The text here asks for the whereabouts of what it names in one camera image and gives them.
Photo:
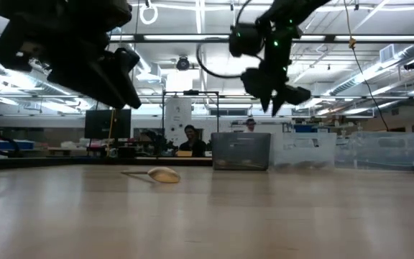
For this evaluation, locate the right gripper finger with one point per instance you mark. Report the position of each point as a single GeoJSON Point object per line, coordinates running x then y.
{"type": "Point", "coordinates": [266, 97]}
{"type": "Point", "coordinates": [278, 100]}

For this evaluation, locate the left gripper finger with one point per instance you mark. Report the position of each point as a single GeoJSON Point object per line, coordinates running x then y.
{"type": "Point", "coordinates": [131, 86]}
{"type": "Point", "coordinates": [88, 81]}

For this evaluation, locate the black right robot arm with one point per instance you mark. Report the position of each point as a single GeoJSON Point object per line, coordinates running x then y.
{"type": "Point", "coordinates": [293, 9]}

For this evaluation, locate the black background robot arm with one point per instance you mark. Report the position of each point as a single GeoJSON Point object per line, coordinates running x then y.
{"type": "Point", "coordinates": [158, 138]}

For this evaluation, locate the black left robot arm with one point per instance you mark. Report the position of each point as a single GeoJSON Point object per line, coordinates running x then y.
{"type": "Point", "coordinates": [67, 11]}

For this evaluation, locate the person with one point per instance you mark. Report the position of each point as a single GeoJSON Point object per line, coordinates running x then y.
{"type": "Point", "coordinates": [192, 145]}
{"type": "Point", "coordinates": [250, 124]}

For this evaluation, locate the blue box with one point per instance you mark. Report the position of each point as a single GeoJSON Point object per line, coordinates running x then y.
{"type": "Point", "coordinates": [304, 128]}

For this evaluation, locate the black monitor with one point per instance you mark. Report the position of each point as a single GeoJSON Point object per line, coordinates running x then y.
{"type": "Point", "coordinates": [106, 124]}

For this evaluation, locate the clear plastic bin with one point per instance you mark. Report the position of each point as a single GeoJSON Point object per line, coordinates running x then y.
{"type": "Point", "coordinates": [304, 151]}
{"type": "Point", "coordinates": [377, 154]}

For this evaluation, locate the grey plastic bin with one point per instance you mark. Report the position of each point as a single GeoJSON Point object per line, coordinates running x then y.
{"type": "Point", "coordinates": [241, 151]}

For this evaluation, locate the overhead light bar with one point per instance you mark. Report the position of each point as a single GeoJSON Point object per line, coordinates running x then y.
{"type": "Point", "coordinates": [185, 37]}

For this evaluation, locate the blue storage bin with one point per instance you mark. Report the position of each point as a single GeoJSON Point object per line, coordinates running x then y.
{"type": "Point", "coordinates": [9, 144]}

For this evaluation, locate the black ceiling device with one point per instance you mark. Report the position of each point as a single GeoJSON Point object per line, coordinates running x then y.
{"type": "Point", "coordinates": [412, 65]}

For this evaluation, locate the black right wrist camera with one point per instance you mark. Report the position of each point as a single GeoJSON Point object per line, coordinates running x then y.
{"type": "Point", "coordinates": [244, 40]}

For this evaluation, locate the round black ceiling camera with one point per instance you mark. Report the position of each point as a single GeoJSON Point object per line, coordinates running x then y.
{"type": "Point", "coordinates": [183, 64]}

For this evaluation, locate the black aluminium table frame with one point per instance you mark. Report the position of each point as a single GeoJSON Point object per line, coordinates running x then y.
{"type": "Point", "coordinates": [156, 161]}

